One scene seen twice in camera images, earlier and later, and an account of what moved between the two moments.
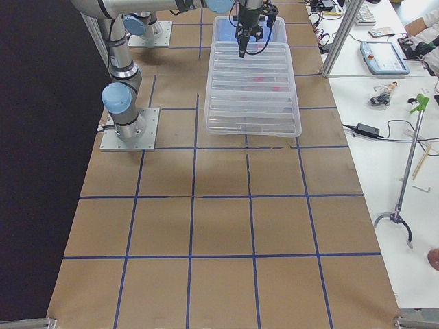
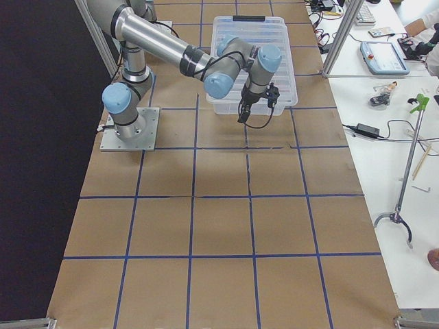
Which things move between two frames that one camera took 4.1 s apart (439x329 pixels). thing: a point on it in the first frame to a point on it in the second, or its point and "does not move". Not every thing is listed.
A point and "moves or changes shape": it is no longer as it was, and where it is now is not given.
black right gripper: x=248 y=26 to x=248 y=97
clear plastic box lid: x=254 y=95 moves or changes shape
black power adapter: x=368 y=129 does not move
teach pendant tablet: x=383 y=58 does not move
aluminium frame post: x=354 y=9 does not move
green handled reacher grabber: x=420 y=106 does not move
